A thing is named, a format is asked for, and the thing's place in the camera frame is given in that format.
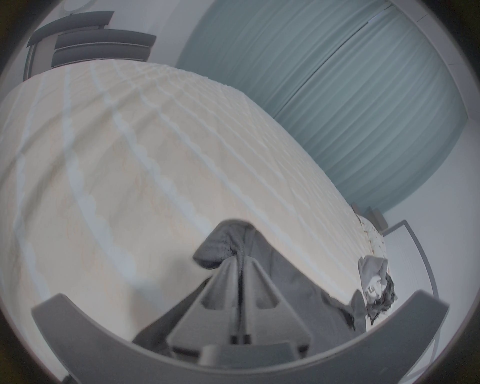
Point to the bed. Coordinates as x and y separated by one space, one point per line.
112 168

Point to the black T-shirt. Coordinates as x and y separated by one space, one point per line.
292 300

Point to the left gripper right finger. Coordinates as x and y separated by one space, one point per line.
262 322

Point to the blue-green curtain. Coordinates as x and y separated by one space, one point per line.
262 45
375 131

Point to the grey bedside table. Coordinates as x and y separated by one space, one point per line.
377 217

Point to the white printed pillow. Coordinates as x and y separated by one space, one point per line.
373 236

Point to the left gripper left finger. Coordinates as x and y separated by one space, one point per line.
221 322

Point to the black chest of drawers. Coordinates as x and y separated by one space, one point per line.
101 47

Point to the pile of clothes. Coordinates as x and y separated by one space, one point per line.
378 300

